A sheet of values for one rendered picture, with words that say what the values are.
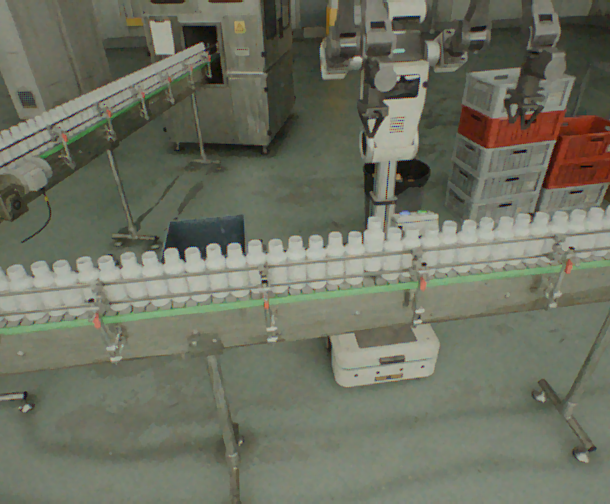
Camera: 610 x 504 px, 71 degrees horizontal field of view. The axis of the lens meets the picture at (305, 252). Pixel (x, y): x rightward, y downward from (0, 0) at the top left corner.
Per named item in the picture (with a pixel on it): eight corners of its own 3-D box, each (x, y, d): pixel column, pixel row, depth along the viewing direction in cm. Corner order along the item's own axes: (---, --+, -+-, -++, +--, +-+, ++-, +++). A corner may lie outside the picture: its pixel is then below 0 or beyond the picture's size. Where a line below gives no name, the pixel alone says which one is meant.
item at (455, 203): (467, 229, 344) (472, 204, 332) (442, 205, 377) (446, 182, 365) (533, 218, 355) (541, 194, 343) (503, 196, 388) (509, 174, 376)
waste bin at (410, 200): (367, 266, 306) (372, 185, 269) (352, 234, 342) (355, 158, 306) (428, 260, 310) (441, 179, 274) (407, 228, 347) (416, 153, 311)
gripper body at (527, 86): (524, 94, 129) (531, 68, 125) (545, 103, 120) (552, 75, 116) (504, 96, 128) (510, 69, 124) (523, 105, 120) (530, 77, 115)
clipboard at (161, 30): (156, 54, 442) (148, 18, 424) (177, 54, 438) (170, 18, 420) (154, 55, 438) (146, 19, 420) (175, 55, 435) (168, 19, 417)
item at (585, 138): (555, 164, 336) (564, 137, 324) (523, 146, 369) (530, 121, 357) (623, 157, 345) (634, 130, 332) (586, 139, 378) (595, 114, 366)
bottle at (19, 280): (35, 306, 126) (12, 261, 117) (53, 308, 125) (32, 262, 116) (21, 320, 121) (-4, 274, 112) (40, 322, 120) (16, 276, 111)
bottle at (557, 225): (532, 258, 139) (547, 214, 130) (539, 250, 143) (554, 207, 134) (552, 265, 136) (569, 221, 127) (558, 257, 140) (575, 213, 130)
